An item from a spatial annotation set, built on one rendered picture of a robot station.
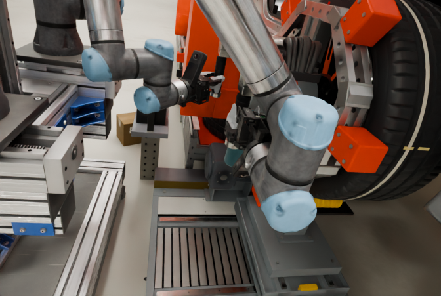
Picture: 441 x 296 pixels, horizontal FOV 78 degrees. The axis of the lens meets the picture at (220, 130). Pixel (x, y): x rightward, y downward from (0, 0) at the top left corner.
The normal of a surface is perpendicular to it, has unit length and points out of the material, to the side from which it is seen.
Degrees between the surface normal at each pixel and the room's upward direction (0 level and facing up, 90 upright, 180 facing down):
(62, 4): 90
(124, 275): 0
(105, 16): 71
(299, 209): 90
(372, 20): 125
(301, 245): 0
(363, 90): 45
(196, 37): 90
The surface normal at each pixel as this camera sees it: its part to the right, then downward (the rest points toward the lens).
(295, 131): -0.57, 0.26
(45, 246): 0.18, -0.86
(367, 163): 0.15, 0.51
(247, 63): -0.37, 0.63
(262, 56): 0.28, 0.29
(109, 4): 0.72, 0.13
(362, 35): 0.03, 0.91
